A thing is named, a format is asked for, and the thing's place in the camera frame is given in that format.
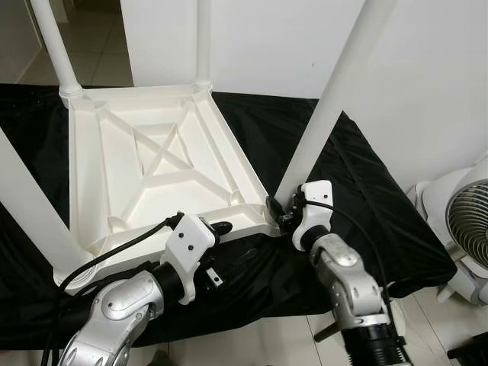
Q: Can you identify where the white plastic children table top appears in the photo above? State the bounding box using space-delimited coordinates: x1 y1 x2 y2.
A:
57 84 280 295

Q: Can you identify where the black table cloth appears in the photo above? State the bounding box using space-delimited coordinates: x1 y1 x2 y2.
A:
0 82 457 350

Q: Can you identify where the black metal table leg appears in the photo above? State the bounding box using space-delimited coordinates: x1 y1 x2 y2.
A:
313 323 341 343

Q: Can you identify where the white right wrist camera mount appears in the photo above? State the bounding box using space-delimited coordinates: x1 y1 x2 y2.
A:
291 180 335 252

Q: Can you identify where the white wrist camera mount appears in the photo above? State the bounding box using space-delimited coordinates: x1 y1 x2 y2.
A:
291 180 335 252
162 214 219 306

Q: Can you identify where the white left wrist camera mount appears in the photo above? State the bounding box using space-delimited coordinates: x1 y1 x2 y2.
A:
162 214 219 306

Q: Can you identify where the white pedestal fan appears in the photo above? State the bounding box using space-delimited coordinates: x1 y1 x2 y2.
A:
408 159 488 306

